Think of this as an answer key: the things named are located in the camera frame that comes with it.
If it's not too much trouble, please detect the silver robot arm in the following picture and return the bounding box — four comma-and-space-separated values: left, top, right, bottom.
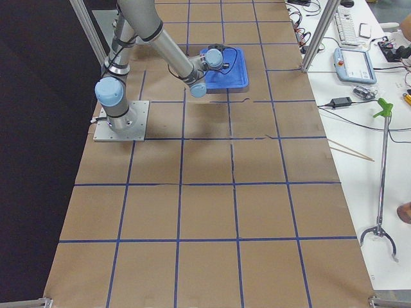
94, 1, 225, 133

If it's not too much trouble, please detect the blue plastic tray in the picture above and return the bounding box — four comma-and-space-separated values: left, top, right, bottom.
205, 47, 249, 94

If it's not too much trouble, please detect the brown paper table cover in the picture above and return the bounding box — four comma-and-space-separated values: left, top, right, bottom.
44, 1, 372, 307

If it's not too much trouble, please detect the black power adapter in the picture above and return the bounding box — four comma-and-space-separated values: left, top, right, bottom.
329, 97, 353, 109

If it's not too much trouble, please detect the wooden chopstick pair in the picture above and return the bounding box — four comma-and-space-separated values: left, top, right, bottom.
328, 139, 374, 162

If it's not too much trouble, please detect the blue teach pendant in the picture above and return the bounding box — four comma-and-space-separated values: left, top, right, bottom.
333, 47, 377, 85

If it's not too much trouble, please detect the white keyboard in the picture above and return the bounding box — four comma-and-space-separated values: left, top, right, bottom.
334, 6, 364, 48

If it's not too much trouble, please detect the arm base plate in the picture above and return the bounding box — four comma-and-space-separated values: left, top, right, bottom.
93, 101, 150, 142

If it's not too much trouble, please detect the green handled grabber tool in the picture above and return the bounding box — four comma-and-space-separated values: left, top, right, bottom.
360, 98, 399, 262

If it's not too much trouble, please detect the aluminium frame post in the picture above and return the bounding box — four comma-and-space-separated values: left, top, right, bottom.
301, 0, 340, 73

